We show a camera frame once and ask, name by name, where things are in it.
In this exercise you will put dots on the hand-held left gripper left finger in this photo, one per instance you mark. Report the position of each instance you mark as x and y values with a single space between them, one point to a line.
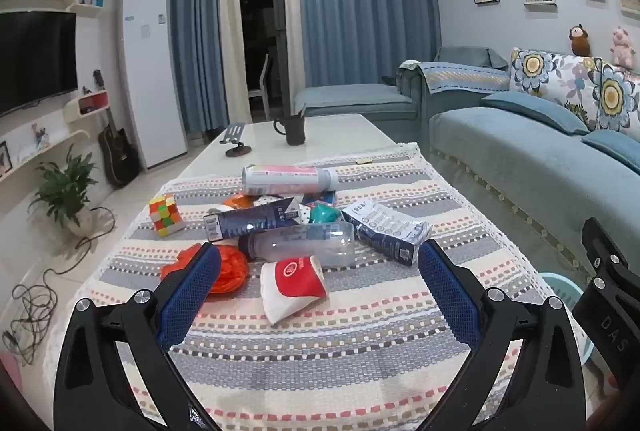
187 296

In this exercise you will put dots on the dark mug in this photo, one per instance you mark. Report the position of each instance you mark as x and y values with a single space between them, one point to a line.
295 131

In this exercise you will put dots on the small blue packet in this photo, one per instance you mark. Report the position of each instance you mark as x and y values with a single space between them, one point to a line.
320 198

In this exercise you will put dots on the pink pig plush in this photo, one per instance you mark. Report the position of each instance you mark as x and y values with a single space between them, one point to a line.
623 48

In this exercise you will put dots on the white chair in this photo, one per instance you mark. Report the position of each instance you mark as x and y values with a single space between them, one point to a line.
261 83

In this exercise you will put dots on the flat screen television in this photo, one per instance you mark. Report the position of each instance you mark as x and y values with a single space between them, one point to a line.
35 56

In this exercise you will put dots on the white coffee table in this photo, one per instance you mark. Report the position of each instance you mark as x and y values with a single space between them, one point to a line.
340 136

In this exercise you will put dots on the pink and white drink bottle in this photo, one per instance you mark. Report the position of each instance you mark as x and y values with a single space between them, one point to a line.
285 181

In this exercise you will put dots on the striped woven tablecloth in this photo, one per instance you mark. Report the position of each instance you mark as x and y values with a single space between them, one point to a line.
310 361

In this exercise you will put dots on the white refrigerator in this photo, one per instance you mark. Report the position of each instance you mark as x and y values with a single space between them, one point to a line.
152 76

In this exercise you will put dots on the colourful puzzle cube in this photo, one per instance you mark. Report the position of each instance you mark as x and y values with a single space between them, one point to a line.
166 216

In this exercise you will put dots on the small colourful figurine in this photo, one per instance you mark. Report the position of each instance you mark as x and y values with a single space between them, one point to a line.
40 137

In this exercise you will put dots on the blue fabric sofa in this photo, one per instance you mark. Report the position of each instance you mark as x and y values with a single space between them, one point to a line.
525 161

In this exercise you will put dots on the orange plastic bag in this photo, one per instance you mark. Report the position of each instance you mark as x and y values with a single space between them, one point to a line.
232 268

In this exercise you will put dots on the cream curtain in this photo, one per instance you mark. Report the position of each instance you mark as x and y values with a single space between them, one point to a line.
232 61

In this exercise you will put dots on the white and blue carton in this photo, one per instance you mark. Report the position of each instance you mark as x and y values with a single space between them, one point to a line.
385 231

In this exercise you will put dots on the brown monkey plush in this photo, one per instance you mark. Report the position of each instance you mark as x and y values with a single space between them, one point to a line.
580 42

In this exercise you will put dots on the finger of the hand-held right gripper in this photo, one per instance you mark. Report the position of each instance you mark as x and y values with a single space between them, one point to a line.
602 246

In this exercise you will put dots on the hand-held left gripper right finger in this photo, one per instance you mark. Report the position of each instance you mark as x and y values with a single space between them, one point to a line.
450 296

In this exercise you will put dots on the red and white paper cup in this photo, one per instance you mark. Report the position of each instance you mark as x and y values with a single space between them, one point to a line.
292 286

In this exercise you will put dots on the blue curtain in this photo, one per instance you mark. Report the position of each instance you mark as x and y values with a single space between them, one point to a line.
195 36
365 1

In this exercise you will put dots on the potted green plant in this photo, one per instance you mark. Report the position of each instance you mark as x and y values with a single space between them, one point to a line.
62 191

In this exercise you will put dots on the red shelf box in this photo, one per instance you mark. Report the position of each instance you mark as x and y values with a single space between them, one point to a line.
93 103

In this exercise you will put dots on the floral sofa cushion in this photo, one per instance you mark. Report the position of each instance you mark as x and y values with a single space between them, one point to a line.
540 76
615 96

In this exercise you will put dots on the black acoustic guitar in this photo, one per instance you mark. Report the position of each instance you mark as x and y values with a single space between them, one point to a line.
117 156

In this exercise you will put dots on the teal plastic cup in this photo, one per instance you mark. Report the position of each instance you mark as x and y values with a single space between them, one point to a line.
325 214

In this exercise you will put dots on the dark photo frame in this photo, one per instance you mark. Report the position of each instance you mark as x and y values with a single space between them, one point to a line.
4 161

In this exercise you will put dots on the clear plastic bottle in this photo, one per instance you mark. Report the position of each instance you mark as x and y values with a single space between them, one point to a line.
310 243

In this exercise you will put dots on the patterned blue sofa throw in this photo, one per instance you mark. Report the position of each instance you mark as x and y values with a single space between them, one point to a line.
465 76

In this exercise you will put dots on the glass balcony door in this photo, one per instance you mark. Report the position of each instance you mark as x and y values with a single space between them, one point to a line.
260 11

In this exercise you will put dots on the orange plastic wrapper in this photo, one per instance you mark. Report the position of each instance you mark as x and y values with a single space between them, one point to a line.
237 202

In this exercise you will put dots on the black phone stand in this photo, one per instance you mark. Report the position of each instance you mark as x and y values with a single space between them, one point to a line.
235 138

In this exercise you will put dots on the dark blue flattened carton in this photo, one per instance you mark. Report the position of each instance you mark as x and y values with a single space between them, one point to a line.
250 218

